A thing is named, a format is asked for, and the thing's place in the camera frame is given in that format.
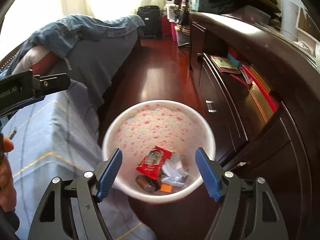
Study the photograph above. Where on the green white tube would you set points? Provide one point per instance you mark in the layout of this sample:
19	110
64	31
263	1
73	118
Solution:
12	133

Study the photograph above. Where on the black snack packet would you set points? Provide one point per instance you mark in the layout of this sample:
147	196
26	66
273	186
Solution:
147	183

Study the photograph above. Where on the green book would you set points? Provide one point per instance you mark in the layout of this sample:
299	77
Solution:
225	63

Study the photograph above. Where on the small orange box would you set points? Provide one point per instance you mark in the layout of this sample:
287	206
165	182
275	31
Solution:
166	187

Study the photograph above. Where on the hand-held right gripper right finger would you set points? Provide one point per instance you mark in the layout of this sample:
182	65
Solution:
207	172

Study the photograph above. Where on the pink grey folded quilt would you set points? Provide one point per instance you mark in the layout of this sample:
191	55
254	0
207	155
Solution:
37	57

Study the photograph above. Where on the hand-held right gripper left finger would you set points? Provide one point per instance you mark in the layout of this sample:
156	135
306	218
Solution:
110	172

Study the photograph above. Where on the white pink flowered trash bin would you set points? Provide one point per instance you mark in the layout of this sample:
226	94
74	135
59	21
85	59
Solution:
155	127

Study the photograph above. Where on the white silver wrapper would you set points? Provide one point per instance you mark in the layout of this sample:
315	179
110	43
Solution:
172	172

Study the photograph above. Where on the teal box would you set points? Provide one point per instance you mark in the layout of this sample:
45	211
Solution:
236	57

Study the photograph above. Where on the blue checked cloth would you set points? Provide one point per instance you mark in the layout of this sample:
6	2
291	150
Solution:
50	142

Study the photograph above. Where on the black suitcase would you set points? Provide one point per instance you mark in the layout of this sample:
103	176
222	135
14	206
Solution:
150	20

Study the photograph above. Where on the red patterned packet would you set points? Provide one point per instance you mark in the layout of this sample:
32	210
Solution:
152	163

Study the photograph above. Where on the blue patterned duvet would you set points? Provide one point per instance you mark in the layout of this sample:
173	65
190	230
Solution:
82	27

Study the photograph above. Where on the books on dresser shelf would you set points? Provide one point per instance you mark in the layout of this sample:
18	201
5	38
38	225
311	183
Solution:
262	92

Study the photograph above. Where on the dark wooden dresser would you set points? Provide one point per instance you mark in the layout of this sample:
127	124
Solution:
250	105

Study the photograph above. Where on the white storage box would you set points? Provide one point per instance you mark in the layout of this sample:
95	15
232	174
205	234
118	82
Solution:
171	11

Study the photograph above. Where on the white cylinder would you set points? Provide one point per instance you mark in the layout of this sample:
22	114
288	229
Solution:
289	20

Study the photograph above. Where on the person's left hand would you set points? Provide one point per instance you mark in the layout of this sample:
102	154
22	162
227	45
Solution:
5	175

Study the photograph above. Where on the pink storage box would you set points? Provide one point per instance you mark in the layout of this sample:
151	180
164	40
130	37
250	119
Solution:
174	31

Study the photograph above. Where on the striped handbag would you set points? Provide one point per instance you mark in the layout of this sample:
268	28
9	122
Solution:
182	17

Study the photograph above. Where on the white framed picture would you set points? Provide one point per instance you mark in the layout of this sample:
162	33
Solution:
306	25

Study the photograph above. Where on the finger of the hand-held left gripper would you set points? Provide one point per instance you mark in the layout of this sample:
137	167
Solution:
20	105
50	83

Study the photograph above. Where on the red box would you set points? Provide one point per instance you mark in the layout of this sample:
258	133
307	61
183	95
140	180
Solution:
166	25

